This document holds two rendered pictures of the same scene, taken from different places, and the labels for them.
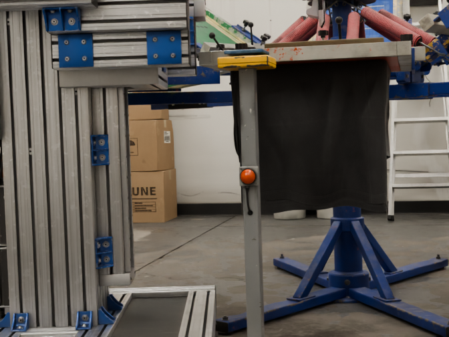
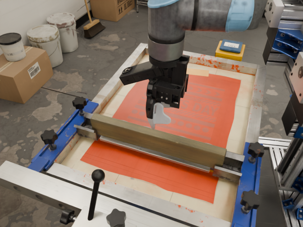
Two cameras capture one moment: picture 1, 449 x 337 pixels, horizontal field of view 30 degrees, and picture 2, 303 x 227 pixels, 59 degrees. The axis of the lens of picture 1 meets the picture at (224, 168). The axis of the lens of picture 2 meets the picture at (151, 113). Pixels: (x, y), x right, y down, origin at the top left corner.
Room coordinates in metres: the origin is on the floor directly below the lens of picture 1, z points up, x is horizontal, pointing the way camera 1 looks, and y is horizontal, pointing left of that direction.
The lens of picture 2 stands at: (3.41, -0.29, 1.62)
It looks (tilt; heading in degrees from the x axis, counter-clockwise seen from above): 43 degrees down; 188
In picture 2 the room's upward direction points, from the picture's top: straight up
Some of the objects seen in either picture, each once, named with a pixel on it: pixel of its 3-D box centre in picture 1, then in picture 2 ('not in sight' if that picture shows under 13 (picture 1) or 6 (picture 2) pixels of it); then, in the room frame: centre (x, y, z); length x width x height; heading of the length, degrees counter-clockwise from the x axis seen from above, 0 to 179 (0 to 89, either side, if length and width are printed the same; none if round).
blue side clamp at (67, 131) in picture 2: (407, 61); (70, 135); (2.86, -0.63, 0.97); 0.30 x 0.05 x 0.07; 167
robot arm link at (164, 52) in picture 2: not in sight; (166, 45); (2.89, -0.33, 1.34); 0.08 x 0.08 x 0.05
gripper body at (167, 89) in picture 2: not in sight; (167, 77); (2.90, -0.32, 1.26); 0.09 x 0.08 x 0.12; 78
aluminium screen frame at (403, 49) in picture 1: (317, 62); (174, 110); (2.69, -0.31, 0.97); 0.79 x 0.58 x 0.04; 167
